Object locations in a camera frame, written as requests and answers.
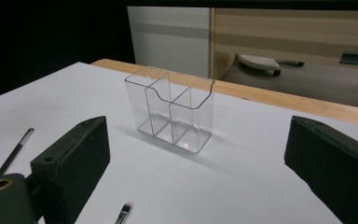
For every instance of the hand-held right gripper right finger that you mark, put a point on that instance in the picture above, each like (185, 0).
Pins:
(332, 161)

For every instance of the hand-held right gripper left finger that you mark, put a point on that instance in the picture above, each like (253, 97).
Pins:
(74, 161)

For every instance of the black makeup brush silver ferrule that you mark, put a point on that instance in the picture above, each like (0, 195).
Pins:
(14, 152)
(123, 214)

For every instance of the clear acrylic divided organizer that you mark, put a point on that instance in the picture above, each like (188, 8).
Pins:
(180, 140)

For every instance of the white table mat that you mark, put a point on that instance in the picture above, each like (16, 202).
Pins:
(199, 186)

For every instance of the light wooden panel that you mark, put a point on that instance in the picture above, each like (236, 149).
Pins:
(292, 31)

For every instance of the white cabinet panel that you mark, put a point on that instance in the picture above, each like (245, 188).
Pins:
(171, 40)

